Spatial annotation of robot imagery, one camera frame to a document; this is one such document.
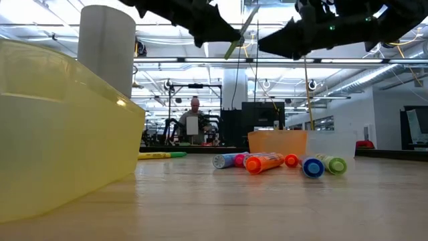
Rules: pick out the yellow slim highlighter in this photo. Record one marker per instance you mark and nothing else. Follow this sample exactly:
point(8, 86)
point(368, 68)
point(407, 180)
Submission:
point(154, 155)

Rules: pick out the black robot rig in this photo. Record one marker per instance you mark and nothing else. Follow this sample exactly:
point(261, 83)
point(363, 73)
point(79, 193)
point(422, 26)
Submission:
point(174, 127)

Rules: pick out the clear plastic bin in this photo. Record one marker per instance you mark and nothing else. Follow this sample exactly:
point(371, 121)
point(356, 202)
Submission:
point(331, 144)

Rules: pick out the blue chunky highlighter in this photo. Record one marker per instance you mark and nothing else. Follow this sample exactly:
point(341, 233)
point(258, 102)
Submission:
point(224, 161)
point(313, 167)

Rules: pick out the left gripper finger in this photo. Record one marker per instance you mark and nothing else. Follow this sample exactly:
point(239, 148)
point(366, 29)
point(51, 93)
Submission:
point(217, 28)

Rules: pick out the person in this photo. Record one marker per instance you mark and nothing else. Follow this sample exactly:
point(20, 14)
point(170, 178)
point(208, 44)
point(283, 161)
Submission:
point(195, 105)

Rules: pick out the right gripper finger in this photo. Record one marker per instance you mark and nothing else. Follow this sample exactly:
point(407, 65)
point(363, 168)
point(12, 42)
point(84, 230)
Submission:
point(284, 38)

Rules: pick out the orange plastic bin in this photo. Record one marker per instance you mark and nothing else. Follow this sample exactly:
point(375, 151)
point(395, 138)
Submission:
point(277, 144)

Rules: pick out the black equipment cabinet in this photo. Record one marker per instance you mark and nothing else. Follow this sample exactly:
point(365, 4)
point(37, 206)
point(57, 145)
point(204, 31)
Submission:
point(261, 115)

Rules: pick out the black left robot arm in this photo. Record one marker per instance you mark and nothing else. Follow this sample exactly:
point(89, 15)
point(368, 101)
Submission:
point(133, 5)

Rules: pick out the black aluminium table frame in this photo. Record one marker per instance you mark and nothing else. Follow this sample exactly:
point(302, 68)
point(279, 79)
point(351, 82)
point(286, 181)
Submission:
point(200, 149)

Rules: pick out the green thin whiteboard marker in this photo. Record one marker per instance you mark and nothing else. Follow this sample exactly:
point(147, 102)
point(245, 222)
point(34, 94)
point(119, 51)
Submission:
point(249, 20)

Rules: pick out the pink chunky highlighter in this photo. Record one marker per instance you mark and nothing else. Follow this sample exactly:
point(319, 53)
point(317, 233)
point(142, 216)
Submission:
point(240, 160)

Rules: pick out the light green chunky highlighter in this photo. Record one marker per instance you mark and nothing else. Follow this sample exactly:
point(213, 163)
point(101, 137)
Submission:
point(334, 165)

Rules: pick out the yellow plastic bin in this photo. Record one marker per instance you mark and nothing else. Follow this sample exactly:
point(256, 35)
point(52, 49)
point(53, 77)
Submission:
point(67, 134)

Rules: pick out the orange chunky highlighter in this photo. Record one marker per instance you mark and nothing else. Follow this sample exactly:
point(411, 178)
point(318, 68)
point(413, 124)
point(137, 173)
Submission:
point(291, 161)
point(264, 164)

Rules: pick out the small white table lamp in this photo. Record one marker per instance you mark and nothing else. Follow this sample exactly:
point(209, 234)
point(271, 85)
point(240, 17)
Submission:
point(192, 125)

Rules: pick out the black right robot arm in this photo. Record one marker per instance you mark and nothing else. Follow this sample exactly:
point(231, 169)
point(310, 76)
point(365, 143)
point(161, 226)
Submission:
point(394, 20)

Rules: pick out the white lamp with wooden base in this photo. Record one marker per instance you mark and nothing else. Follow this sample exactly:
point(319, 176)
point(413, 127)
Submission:
point(107, 50)

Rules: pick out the red object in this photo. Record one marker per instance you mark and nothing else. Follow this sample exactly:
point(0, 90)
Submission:
point(364, 144)

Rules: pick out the silver ventilation duct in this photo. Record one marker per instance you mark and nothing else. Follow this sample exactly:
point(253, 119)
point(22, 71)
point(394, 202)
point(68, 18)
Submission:
point(368, 78)

